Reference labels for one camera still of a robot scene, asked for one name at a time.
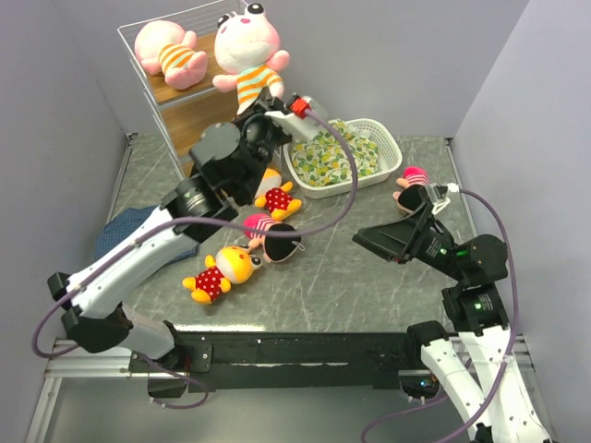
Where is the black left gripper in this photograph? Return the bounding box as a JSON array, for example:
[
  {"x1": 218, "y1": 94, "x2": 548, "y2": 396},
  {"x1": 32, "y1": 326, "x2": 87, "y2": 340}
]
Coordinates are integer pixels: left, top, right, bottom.
[{"x1": 232, "y1": 88, "x2": 296, "y2": 200}]

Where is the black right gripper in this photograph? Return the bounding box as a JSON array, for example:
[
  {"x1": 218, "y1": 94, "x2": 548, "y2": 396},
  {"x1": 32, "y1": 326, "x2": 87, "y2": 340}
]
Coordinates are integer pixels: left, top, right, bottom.
[{"x1": 351, "y1": 198, "x2": 467, "y2": 281}]

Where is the pink plush pig striped shirt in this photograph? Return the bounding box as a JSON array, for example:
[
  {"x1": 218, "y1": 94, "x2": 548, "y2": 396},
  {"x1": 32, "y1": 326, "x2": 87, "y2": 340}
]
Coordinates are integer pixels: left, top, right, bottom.
[{"x1": 134, "y1": 19, "x2": 209, "y2": 90}]

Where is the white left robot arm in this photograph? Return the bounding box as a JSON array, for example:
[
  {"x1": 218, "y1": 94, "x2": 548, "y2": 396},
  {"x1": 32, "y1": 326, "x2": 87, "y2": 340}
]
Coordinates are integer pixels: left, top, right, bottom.
[{"x1": 48, "y1": 92, "x2": 302, "y2": 371}]

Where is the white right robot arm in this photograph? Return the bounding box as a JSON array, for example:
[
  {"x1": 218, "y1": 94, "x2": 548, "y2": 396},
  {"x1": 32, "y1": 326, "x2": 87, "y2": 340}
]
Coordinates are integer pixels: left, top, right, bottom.
[{"x1": 353, "y1": 204, "x2": 552, "y2": 442}]

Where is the yellow plush near shelf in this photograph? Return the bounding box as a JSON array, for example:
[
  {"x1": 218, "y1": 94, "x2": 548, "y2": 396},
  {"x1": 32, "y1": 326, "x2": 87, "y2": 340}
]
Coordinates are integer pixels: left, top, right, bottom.
[{"x1": 254, "y1": 168, "x2": 302, "y2": 222}]

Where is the black-haired doll by basket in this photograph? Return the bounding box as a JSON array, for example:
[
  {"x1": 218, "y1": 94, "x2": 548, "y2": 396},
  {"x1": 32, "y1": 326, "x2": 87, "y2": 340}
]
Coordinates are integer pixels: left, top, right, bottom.
[{"x1": 392, "y1": 166, "x2": 429, "y2": 213}]

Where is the white plastic basket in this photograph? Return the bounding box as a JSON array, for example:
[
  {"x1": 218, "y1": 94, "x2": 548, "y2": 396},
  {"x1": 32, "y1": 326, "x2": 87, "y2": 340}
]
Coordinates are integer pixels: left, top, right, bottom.
[{"x1": 283, "y1": 118, "x2": 403, "y2": 199}]

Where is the lemon print cloth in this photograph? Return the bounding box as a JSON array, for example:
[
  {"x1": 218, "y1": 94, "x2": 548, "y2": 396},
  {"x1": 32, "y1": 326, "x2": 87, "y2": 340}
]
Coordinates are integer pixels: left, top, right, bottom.
[{"x1": 290, "y1": 119, "x2": 380, "y2": 187}]

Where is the black-haired doll pink striped dress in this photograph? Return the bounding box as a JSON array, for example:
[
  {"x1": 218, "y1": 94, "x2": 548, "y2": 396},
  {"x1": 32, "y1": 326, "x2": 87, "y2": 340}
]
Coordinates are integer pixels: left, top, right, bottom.
[{"x1": 243, "y1": 213, "x2": 305, "y2": 263}]

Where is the yellow plush red dotted dress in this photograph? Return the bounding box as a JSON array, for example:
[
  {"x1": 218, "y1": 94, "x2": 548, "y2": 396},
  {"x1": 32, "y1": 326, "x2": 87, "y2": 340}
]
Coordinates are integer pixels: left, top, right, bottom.
[{"x1": 182, "y1": 245, "x2": 262, "y2": 305}]

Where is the blue checked cloth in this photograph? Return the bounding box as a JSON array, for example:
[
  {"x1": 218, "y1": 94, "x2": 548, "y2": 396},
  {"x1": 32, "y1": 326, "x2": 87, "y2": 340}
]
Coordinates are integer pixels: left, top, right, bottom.
[{"x1": 93, "y1": 206, "x2": 200, "y2": 267}]

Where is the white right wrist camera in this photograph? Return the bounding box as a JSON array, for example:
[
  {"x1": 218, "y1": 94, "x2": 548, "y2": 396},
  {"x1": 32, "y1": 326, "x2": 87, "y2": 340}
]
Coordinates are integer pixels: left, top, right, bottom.
[{"x1": 424, "y1": 183, "x2": 460, "y2": 215}]

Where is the white wire wooden shelf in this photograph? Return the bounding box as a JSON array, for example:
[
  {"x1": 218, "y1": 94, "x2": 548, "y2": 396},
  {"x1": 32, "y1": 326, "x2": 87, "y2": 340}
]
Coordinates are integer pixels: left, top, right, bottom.
[{"x1": 117, "y1": 1, "x2": 247, "y2": 178}]

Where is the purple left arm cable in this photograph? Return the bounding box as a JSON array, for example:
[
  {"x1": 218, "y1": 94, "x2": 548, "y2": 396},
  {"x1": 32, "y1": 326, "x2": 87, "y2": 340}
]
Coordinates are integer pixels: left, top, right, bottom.
[{"x1": 30, "y1": 110, "x2": 359, "y2": 360}]

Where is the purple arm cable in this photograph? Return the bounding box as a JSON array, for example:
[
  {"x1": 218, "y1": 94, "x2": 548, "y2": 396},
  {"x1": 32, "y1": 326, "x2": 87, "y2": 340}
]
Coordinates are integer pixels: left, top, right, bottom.
[
  {"x1": 359, "y1": 186, "x2": 518, "y2": 443},
  {"x1": 30, "y1": 110, "x2": 359, "y2": 360}
]

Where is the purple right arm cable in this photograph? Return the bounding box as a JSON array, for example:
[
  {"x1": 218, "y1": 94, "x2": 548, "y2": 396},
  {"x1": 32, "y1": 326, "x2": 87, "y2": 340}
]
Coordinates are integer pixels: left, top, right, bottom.
[{"x1": 359, "y1": 186, "x2": 518, "y2": 443}]

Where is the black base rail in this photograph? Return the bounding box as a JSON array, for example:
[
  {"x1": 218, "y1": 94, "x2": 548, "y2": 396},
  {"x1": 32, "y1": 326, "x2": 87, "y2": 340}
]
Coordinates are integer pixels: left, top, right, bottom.
[{"x1": 127, "y1": 329, "x2": 444, "y2": 401}]

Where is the purple cable loop under rail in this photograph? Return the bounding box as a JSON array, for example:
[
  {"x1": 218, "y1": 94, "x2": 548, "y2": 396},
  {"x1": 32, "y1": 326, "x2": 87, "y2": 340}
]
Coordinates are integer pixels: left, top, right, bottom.
[{"x1": 138, "y1": 354, "x2": 217, "y2": 411}]

